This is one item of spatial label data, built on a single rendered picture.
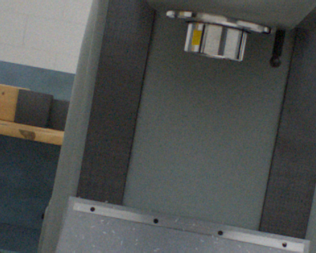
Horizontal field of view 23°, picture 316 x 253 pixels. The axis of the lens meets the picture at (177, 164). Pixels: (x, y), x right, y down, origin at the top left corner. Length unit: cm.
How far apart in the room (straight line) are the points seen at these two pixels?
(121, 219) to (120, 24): 25
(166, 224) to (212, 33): 44
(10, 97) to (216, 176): 354
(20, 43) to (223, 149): 404
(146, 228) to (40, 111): 344
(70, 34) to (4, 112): 74
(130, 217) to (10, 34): 405
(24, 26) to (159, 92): 401
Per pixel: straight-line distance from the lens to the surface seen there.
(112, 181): 103
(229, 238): 102
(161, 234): 102
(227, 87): 102
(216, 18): 61
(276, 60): 64
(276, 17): 59
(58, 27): 497
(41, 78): 496
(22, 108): 447
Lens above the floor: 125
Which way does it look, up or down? 6 degrees down
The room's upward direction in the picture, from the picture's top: 10 degrees clockwise
